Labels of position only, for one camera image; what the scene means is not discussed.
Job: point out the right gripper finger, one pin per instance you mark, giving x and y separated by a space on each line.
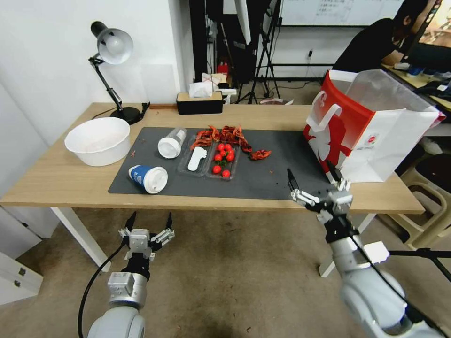
342 185
302 197

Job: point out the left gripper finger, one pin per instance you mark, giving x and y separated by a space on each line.
162 235
125 235

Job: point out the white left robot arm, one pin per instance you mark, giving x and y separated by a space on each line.
119 317

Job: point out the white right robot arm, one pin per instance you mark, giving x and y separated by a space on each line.
366 292

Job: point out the red white delivery bag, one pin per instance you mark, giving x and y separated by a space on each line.
366 141

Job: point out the clear disposable takeout box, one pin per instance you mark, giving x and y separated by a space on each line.
204 169

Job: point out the black tissue box wooden lid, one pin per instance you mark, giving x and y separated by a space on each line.
199 105

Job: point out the cardboard box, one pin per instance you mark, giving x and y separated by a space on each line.
213 78

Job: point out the dark grey table mat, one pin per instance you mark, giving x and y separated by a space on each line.
260 183

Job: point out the blue paper cup white lid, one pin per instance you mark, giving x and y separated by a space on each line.
149 179

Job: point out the red crayfish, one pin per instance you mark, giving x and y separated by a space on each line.
244 144
210 132
229 132
201 142
260 154

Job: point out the beige plastic stool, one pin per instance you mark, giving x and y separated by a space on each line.
428 197

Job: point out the black stand leg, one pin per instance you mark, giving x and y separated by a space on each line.
423 254

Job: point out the clear plastic cup white lid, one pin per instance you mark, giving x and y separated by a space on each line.
170 146

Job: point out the wooden table white legs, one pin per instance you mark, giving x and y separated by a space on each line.
49 183

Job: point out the white round basin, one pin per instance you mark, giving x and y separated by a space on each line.
97 142

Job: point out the white cabinet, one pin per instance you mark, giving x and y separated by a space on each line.
17 246

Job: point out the white tissue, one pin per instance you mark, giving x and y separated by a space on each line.
201 89

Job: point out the person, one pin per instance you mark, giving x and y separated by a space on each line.
373 38

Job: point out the black tripod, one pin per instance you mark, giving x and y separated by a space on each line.
262 53

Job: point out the small red container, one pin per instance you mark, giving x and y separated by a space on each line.
222 67

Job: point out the black computer monitor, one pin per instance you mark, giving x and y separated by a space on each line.
431 42

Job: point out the whiteboard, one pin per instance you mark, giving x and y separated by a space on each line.
334 12

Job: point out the black silver desk lamp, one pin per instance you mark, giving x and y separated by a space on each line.
114 44

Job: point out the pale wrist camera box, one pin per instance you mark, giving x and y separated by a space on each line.
341 201
139 241

